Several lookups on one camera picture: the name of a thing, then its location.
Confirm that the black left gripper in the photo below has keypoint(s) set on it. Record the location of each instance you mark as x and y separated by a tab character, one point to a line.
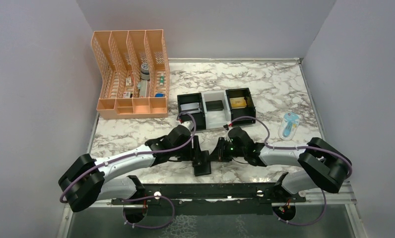
189	156

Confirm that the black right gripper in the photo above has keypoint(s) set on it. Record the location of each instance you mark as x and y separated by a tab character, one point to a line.
219	154

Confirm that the black leather card holder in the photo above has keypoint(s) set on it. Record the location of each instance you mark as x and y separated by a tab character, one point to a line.
201	164

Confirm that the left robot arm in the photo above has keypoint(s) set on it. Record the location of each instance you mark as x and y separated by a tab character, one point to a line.
87	179

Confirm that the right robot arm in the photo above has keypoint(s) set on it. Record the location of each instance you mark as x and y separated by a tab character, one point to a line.
322	166

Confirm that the black left card bin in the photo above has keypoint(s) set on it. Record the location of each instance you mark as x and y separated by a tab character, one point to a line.
190	98

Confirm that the silver card in left bin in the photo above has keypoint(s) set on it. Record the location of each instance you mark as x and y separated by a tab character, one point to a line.
191	108

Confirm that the white middle card bin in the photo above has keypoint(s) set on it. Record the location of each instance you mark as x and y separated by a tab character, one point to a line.
216	119

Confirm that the gold credit card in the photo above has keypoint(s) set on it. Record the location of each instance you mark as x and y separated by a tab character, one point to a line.
238	103

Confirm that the black card in white bin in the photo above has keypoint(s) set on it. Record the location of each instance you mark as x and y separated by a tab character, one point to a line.
212	106

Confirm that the blue nail clipper package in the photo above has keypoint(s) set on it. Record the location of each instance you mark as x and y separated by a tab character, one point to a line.
289	125

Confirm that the green white small tube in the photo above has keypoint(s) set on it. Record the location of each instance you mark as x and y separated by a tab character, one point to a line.
161	80

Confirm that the grey flat box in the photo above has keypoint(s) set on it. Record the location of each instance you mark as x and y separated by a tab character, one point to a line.
143	88

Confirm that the red white small box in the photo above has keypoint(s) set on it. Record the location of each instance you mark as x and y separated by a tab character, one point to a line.
127	94

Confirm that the peach plastic file organizer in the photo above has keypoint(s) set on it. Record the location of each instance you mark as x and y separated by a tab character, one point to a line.
119	55

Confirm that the black mounting rail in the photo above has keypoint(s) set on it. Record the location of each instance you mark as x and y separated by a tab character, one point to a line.
207	199

